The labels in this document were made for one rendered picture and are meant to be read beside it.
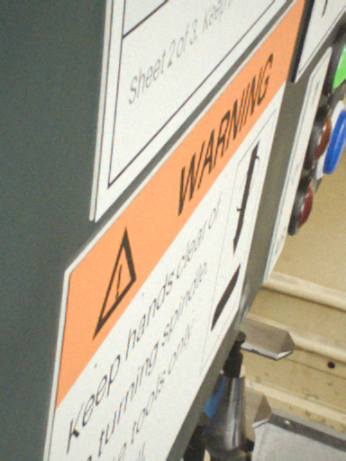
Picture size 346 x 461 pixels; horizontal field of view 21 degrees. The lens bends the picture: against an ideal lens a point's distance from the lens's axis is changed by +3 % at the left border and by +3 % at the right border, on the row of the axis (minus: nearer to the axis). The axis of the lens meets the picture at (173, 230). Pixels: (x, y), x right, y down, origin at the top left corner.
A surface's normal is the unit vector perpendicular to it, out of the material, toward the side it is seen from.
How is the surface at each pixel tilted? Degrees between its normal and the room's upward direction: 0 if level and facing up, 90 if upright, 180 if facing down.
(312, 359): 90
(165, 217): 90
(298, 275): 90
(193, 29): 90
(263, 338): 0
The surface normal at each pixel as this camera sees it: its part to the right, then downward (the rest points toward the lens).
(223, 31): 0.94, 0.27
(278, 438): -0.02, -0.58
